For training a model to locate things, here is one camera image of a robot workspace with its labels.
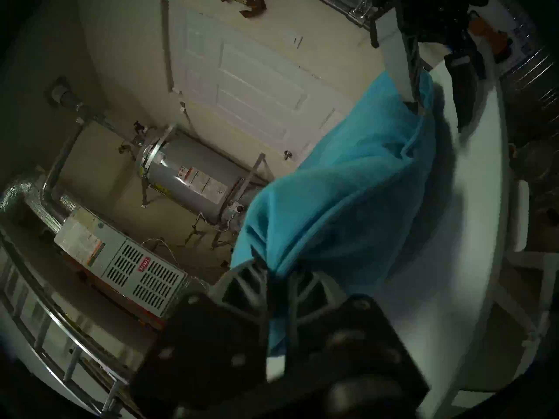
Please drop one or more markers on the white panel door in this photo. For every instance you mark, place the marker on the white panel door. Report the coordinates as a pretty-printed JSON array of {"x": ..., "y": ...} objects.
[{"x": 253, "y": 82}]

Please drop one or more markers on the grey furnace unit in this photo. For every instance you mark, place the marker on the grey furnace unit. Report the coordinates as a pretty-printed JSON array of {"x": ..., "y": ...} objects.
[{"x": 126, "y": 261}]

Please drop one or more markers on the metal flue pipe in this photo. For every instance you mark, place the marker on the metal flue pipe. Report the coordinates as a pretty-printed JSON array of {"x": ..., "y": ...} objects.
[{"x": 65, "y": 134}]

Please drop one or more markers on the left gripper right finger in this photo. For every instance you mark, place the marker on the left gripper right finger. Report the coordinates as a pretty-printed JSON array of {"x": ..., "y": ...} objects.
[{"x": 353, "y": 361}]

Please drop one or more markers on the white rolling overbed table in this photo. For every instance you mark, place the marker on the white rolling overbed table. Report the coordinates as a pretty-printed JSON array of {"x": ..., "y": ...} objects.
[{"x": 458, "y": 248}]

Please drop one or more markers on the utility pump cardboard box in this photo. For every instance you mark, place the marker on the utility pump cardboard box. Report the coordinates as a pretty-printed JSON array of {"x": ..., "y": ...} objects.
[{"x": 502, "y": 38}]

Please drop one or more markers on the teal tufted seat cushion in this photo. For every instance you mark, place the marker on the teal tufted seat cushion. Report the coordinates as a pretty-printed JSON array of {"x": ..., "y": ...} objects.
[{"x": 349, "y": 195}]

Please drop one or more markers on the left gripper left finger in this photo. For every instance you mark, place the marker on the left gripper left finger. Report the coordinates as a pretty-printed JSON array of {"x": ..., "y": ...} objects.
[{"x": 209, "y": 352}]

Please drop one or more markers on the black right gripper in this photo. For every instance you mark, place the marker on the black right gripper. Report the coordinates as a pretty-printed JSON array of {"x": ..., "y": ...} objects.
[{"x": 436, "y": 12}]

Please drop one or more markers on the aluminium ladder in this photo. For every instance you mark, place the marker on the aluminium ladder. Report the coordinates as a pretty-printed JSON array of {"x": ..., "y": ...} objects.
[{"x": 52, "y": 335}]

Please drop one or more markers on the silver flexible foil duct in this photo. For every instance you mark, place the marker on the silver flexible foil duct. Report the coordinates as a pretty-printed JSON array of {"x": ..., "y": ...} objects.
[{"x": 22, "y": 195}]

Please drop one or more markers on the grey water heater tank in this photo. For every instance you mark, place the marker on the grey water heater tank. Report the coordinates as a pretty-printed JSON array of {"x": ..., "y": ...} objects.
[{"x": 192, "y": 178}]

